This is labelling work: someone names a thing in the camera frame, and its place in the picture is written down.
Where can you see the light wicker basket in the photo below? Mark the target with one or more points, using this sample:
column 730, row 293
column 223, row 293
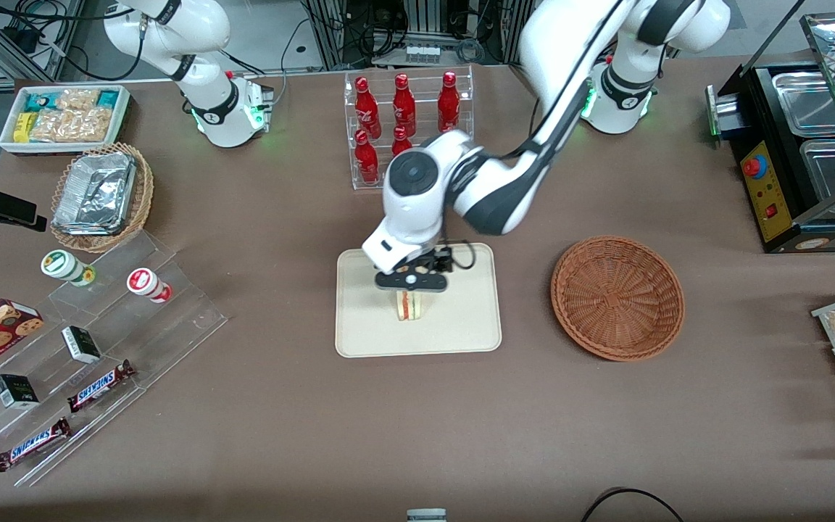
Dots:
column 143, row 196

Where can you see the green lid drink cup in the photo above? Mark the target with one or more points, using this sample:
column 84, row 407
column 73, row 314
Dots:
column 62, row 264

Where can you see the yellow snack packet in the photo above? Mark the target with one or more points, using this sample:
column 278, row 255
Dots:
column 22, row 127

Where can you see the brown wicker basket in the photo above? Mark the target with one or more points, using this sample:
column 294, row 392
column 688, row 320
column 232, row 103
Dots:
column 617, row 297

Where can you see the white plastic snack bin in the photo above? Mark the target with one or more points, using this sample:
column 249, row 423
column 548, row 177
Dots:
column 122, row 119

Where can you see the cream plastic tray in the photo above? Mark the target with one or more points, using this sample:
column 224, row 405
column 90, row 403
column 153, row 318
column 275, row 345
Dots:
column 461, row 319

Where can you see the small clear cracker bag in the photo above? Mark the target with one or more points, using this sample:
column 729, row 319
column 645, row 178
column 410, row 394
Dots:
column 78, row 98

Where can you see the triangular sandwich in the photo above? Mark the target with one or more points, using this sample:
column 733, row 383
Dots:
column 409, row 306

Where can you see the silver foil container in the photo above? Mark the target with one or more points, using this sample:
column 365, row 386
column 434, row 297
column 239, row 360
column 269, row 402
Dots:
column 95, row 194

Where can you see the Snickers chocolate bar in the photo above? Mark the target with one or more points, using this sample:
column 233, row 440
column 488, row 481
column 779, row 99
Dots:
column 98, row 386
column 32, row 445

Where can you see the red lid drink cup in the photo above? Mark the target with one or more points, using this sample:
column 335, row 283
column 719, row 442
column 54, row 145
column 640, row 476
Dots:
column 145, row 283

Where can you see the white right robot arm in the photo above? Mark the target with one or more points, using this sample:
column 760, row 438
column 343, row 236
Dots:
column 209, row 109

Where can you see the grey box at table edge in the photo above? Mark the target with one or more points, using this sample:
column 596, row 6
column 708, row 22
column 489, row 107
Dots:
column 426, row 515

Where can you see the red soda bottle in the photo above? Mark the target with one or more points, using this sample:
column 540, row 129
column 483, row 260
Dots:
column 449, row 105
column 367, row 112
column 367, row 163
column 401, row 141
column 404, row 109

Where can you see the clear acrylic bottle rack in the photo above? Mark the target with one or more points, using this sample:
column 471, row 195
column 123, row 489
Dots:
column 359, row 181

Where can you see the large clear cracker bag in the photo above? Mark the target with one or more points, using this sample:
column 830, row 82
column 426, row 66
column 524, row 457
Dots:
column 73, row 125

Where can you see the white power strip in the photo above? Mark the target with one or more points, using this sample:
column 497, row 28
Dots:
column 422, row 54

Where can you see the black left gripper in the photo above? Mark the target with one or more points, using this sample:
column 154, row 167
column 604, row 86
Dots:
column 441, row 259

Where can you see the small black carton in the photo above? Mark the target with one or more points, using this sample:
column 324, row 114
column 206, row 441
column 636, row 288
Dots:
column 15, row 391
column 81, row 344

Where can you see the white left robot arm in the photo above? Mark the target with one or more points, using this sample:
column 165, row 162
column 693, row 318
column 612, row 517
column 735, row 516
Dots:
column 555, row 58

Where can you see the black food warmer machine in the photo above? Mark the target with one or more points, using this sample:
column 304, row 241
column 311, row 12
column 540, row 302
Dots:
column 769, row 203

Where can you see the clear acrylic step display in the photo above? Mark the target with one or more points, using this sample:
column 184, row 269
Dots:
column 171, row 326

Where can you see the teal snack packet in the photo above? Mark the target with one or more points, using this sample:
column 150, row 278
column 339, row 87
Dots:
column 108, row 98
column 40, row 100

